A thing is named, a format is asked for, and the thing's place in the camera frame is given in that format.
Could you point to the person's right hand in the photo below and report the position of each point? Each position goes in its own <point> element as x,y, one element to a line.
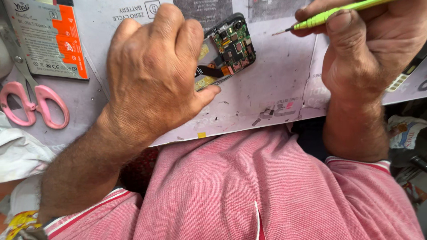
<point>373,43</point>

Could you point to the person's left hand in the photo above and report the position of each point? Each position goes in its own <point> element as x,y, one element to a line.
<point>150,76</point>

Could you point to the green precision screwdriver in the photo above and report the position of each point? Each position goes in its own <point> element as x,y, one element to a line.
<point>320,18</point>

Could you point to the black smartphone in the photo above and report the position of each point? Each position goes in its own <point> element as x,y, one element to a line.
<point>235,46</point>

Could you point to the black phone part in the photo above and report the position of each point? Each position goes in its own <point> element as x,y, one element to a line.
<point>412,70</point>

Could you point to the yellow tape piece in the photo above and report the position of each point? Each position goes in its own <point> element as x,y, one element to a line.
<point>202,135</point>

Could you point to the crumpled newspaper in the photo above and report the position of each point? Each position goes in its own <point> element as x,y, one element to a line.
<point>405,131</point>

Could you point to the dark red patterned cloth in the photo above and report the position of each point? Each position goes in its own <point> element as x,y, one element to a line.
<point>140,170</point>

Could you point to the white printed cardboard sheet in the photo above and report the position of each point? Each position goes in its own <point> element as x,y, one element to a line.
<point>277,76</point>

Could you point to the silver and orange phone battery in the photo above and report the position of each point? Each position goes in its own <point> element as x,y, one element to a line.
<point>43,36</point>

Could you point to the heap of papers and wrappers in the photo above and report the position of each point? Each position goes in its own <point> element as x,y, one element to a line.
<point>412,180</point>

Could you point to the white cloth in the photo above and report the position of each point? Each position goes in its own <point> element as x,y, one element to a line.
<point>20,156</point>

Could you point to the pink striped-trim shirt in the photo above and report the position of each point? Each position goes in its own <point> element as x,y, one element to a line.
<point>253,193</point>

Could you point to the yellow printed wrapper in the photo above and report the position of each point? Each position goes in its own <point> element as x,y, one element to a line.
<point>21,223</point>

